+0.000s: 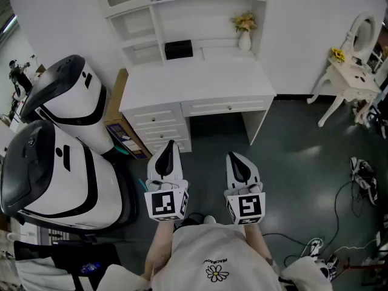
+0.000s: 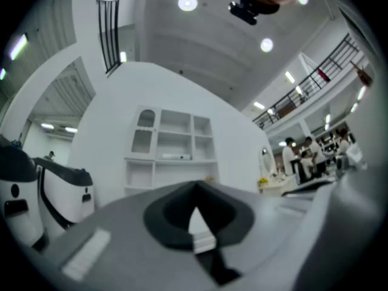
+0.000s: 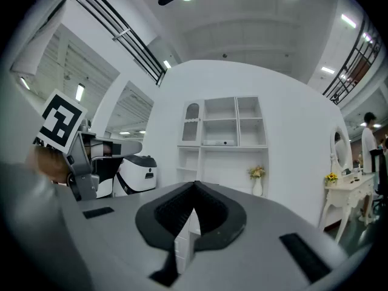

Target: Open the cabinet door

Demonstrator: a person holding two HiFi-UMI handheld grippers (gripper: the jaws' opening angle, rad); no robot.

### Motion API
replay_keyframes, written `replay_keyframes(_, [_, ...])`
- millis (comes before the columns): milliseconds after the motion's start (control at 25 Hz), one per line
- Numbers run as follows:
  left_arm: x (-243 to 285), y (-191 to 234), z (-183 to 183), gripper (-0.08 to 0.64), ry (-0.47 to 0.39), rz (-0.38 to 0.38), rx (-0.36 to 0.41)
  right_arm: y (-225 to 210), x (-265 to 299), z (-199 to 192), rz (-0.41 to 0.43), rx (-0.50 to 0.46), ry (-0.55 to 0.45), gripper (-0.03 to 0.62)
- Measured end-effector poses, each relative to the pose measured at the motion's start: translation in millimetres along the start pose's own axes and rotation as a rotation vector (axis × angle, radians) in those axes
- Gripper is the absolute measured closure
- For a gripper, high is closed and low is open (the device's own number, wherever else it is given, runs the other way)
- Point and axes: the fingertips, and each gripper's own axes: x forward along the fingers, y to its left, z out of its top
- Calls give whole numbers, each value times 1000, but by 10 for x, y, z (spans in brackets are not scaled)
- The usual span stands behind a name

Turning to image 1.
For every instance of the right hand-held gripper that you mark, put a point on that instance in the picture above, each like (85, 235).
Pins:
(250, 206)

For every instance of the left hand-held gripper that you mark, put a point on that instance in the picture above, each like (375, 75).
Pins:
(163, 203)

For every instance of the person's left forearm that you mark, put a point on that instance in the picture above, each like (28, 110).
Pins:
(159, 247)

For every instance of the person's right forearm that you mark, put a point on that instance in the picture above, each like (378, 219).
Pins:
(257, 241)

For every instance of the white desk with hutch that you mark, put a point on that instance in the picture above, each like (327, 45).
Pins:
(197, 80)

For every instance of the person's white shoe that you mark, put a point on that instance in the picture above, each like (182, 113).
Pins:
(209, 219)

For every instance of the white and black robot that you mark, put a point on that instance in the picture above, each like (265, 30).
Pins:
(69, 102)
(91, 189)

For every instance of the person's white shirt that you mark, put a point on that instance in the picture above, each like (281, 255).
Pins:
(212, 253)

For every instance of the flat cardboard box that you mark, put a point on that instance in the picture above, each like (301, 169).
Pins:
(116, 102)

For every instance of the white power strip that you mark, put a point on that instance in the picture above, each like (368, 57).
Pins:
(312, 246)

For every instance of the black box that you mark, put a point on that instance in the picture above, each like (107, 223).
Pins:
(179, 50)

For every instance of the black and white tool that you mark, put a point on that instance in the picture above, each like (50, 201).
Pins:
(363, 177)

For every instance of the white vase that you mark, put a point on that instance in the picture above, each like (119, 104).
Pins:
(244, 42)

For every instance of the white dressing table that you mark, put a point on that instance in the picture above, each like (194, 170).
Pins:
(353, 83)

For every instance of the sunflower bunch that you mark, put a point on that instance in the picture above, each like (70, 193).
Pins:
(338, 54)

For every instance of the yellow orange flower bouquet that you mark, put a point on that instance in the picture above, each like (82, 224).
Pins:
(244, 21)

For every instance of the white cloth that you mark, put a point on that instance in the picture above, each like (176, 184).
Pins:
(36, 273)

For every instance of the white oval mirror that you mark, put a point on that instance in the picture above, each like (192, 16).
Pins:
(362, 35)

